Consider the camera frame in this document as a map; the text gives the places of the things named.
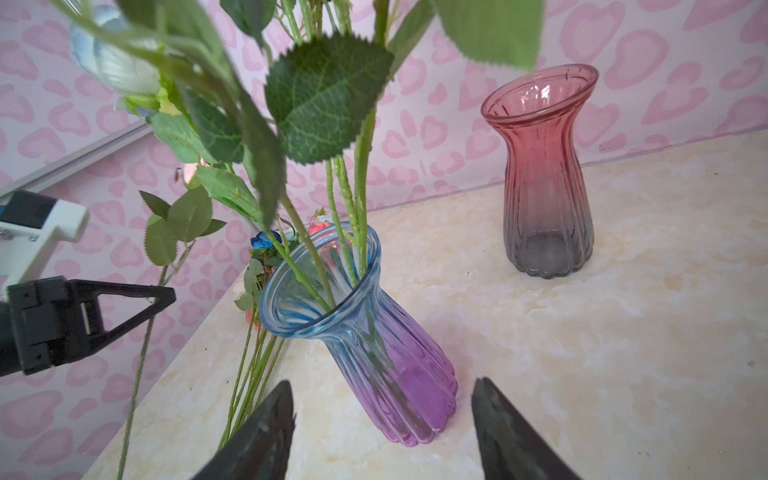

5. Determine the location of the green leafy flower stem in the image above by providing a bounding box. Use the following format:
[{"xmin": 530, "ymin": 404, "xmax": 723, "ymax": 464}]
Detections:
[{"xmin": 116, "ymin": 187, "xmax": 224, "ymax": 479}]

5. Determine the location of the aluminium diagonal frame bar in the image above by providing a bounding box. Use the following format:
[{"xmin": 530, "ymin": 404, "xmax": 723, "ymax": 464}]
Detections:
[{"xmin": 1, "ymin": 121, "xmax": 152, "ymax": 204}]

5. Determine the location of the flower bunch on table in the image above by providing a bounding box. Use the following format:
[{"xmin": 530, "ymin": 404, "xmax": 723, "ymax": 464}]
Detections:
[{"xmin": 218, "ymin": 215, "xmax": 299, "ymax": 449}]

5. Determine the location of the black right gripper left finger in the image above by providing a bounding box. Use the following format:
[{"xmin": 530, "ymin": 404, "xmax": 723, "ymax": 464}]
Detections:
[{"xmin": 193, "ymin": 380, "xmax": 295, "ymax": 480}]

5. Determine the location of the purple blue glass vase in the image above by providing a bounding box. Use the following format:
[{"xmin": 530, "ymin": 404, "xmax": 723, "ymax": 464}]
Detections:
[{"xmin": 259, "ymin": 222, "xmax": 458, "ymax": 447}]

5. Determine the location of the blue flower stem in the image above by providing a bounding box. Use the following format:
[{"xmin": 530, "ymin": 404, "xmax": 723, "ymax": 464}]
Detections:
[{"xmin": 250, "ymin": 231, "xmax": 282, "ymax": 252}]

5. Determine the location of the pale blue white rose stem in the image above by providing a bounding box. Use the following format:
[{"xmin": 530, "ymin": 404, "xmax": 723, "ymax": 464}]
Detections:
[{"xmin": 53, "ymin": 0, "xmax": 337, "ymax": 313}]

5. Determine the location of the pink double rose stem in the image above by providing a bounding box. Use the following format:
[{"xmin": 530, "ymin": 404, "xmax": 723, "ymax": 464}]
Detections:
[{"xmin": 221, "ymin": 0, "xmax": 547, "ymax": 283}]

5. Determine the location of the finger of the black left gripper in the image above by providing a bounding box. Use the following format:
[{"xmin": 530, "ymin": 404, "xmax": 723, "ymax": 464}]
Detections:
[{"xmin": 68, "ymin": 280, "xmax": 176, "ymax": 354}]

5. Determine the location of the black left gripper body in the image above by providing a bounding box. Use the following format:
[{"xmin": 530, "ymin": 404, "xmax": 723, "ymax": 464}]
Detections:
[{"xmin": 1, "ymin": 276, "xmax": 81, "ymax": 376}]

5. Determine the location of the red grey glass vase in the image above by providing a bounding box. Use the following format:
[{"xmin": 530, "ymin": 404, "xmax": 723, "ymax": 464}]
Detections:
[{"xmin": 481, "ymin": 64, "xmax": 599, "ymax": 279}]

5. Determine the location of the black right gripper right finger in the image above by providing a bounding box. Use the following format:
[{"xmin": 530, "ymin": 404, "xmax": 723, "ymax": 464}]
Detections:
[{"xmin": 471, "ymin": 377, "xmax": 580, "ymax": 480}]

